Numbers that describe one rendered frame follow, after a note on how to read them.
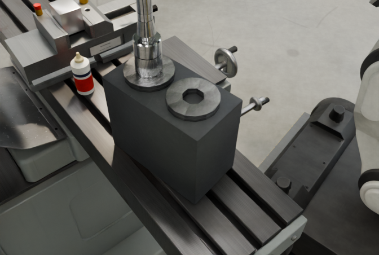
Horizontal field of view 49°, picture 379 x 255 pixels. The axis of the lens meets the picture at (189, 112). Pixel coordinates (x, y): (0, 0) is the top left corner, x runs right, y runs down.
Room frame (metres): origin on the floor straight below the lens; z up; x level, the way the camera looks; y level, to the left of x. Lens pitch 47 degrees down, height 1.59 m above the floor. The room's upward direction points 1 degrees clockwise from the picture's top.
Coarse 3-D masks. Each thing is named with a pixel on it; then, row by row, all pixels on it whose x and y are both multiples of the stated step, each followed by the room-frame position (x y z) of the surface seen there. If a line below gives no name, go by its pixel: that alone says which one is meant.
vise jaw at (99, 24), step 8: (88, 8) 0.86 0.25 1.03; (96, 8) 0.88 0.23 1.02; (88, 16) 0.83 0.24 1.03; (96, 16) 0.83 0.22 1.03; (104, 16) 0.85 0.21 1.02; (88, 24) 0.80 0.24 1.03; (96, 24) 0.80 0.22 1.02; (104, 24) 0.82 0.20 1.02; (112, 24) 0.83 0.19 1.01; (88, 32) 0.81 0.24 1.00; (96, 32) 0.80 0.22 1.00; (104, 32) 0.81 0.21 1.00
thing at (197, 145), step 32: (128, 64) 0.55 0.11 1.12; (128, 96) 0.49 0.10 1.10; (160, 96) 0.49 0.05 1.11; (192, 96) 0.49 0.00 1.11; (224, 96) 0.49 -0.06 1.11; (128, 128) 0.50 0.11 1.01; (160, 128) 0.45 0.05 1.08; (192, 128) 0.42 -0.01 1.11; (224, 128) 0.45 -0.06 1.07; (160, 160) 0.45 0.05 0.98; (192, 160) 0.40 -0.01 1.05; (224, 160) 0.46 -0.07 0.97; (192, 192) 0.40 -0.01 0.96
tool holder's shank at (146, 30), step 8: (136, 0) 0.54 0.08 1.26; (144, 0) 0.53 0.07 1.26; (136, 8) 0.54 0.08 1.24; (144, 8) 0.53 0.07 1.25; (152, 8) 0.54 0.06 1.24; (144, 16) 0.53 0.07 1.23; (152, 16) 0.54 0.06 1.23; (144, 24) 0.53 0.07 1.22; (152, 24) 0.54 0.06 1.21; (136, 32) 0.54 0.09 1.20; (144, 32) 0.53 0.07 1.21; (152, 32) 0.53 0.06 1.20; (144, 40) 0.53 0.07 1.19
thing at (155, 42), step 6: (138, 36) 0.54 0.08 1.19; (156, 36) 0.55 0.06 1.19; (138, 42) 0.53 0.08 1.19; (144, 42) 0.53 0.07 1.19; (150, 42) 0.53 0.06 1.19; (156, 42) 0.53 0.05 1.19; (138, 48) 0.52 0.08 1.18; (144, 48) 0.52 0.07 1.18; (150, 48) 0.52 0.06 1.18; (156, 48) 0.53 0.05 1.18
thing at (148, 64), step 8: (160, 48) 0.54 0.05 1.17; (136, 56) 0.53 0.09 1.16; (144, 56) 0.52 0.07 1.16; (152, 56) 0.52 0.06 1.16; (160, 56) 0.53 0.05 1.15; (136, 64) 0.53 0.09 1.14; (144, 64) 0.52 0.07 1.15; (152, 64) 0.52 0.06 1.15; (160, 64) 0.53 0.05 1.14; (136, 72) 0.53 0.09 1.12; (144, 72) 0.52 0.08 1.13; (152, 72) 0.52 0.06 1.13; (160, 72) 0.53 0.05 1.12
